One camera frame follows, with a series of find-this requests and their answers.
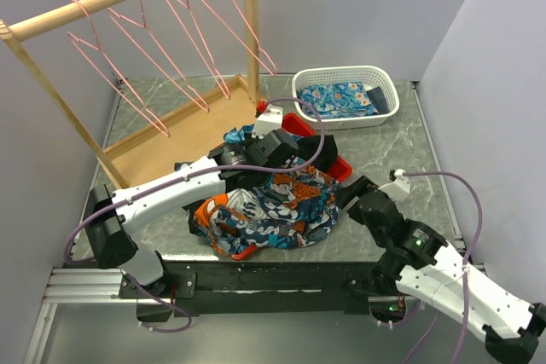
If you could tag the white plastic basket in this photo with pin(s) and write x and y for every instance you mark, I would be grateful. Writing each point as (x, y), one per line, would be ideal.
(372, 76)

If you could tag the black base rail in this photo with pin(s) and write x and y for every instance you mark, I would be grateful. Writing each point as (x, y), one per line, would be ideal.
(203, 288)

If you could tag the blue floral cloth in basket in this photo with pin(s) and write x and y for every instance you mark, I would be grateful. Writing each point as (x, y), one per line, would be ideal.
(339, 100)

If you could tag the blue floral shorts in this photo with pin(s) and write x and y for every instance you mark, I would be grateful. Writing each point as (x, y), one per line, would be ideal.
(233, 136)

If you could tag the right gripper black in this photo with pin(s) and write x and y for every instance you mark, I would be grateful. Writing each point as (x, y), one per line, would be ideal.
(344, 194)

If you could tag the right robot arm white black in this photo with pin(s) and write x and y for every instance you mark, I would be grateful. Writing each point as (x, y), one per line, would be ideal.
(420, 262)

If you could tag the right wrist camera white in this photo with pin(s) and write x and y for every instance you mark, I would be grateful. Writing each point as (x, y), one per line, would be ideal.
(399, 186)

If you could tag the wooden clothes rack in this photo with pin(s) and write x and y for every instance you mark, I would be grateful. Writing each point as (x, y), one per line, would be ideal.
(145, 154)

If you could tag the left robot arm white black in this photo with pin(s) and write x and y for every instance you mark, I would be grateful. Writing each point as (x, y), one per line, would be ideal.
(115, 217)

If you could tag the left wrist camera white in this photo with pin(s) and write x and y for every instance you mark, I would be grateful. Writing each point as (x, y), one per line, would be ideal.
(270, 120)

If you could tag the red plastic tray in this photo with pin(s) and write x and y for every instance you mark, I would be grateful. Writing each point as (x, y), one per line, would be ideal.
(341, 170)

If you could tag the pink wire hanger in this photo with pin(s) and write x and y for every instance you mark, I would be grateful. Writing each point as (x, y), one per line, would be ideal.
(123, 22)
(240, 19)
(199, 43)
(81, 45)

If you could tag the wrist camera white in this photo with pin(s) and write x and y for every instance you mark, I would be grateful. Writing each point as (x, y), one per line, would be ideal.
(399, 186)
(270, 120)

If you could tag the black garment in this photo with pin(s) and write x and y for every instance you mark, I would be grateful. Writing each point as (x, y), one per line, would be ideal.
(326, 158)

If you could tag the orange blue patterned shorts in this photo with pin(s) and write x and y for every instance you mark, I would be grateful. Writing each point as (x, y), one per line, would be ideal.
(273, 210)

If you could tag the dark denim cloth in basket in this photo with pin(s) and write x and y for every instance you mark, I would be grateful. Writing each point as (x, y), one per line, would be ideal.
(378, 99)

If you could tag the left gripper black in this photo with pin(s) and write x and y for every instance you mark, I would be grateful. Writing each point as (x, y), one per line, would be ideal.
(249, 145)

